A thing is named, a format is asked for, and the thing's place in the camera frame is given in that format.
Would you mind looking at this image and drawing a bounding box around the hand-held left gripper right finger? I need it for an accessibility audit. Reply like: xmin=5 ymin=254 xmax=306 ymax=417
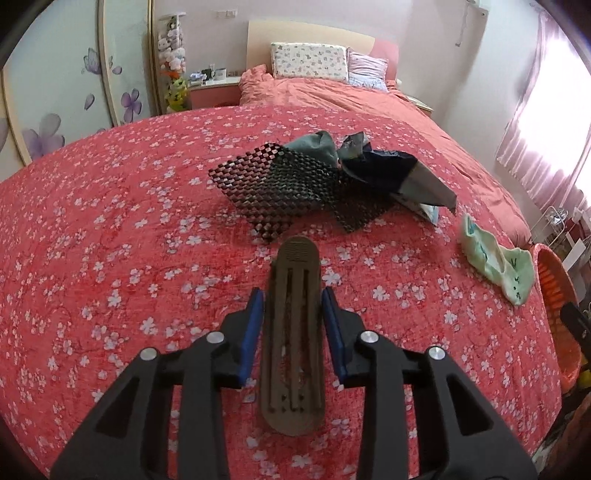
xmin=321 ymin=286 xmax=539 ymax=480

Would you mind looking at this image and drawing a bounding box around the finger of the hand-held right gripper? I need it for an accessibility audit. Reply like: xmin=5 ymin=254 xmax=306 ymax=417
xmin=560 ymin=304 xmax=591 ymax=358

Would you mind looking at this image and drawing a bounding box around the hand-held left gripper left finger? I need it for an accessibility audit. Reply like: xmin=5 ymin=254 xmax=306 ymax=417
xmin=50 ymin=287 xmax=267 ymax=480

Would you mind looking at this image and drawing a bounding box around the orange plastic laundry basket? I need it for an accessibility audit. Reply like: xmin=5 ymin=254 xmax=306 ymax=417
xmin=531 ymin=244 xmax=585 ymax=396

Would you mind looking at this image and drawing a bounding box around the brown slotted plastic insole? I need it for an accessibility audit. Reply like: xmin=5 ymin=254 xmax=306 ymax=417
xmin=259 ymin=235 xmax=327 ymax=437

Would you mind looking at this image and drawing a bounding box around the pale green sock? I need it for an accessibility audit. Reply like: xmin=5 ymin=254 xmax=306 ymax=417
xmin=462 ymin=213 xmax=536 ymax=306

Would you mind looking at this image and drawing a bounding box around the white blue plastic wrapper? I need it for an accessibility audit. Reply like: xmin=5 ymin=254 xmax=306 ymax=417
xmin=390 ymin=193 xmax=441 ymax=226

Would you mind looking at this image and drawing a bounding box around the black mesh mat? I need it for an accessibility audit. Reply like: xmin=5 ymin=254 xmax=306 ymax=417
xmin=208 ymin=142 xmax=393 ymax=243

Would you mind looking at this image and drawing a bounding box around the dark blue grey cloth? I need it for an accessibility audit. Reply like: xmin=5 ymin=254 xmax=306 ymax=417
xmin=339 ymin=131 xmax=458 ymax=216

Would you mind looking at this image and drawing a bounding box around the red floral blanket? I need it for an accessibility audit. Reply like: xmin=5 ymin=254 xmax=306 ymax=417
xmin=0 ymin=104 xmax=567 ymax=480

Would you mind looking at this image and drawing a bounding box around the pink curtain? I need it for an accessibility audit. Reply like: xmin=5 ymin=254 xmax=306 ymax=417
xmin=496 ymin=14 xmax=591 ymax=223

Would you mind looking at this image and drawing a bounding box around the yellow green plush toy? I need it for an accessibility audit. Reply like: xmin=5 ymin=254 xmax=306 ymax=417
xmin=165 ymin=78 xmax=190 ymax=112

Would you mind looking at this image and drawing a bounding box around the pink striped pillow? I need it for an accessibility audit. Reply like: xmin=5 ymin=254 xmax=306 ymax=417
xmin=346 ymin=47 xmax=389 ymax=91

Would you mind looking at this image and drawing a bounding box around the white floral pillow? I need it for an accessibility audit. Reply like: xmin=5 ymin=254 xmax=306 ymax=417
xmin=270 ymin=42 xmax=350 ymax=84

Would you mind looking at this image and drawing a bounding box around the clear plush toy tube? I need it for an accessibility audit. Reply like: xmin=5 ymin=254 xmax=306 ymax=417
xmin=157 ymin=15 xmax=189 ymax=81

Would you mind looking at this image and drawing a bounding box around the beige pink headboard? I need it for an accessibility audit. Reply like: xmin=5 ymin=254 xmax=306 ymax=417
xmin=247 ymin=20 xmax=400 ymax=82

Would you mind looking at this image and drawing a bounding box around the flower print sliding wardrobe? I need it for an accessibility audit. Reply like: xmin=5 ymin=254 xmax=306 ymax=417
xmin=0 ymin=0 xmax=160 ymax=185

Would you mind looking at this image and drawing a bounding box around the white wire cart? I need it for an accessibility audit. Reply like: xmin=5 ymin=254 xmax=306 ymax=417
xmin=536 ymin=205 xmax=571 ymax=251

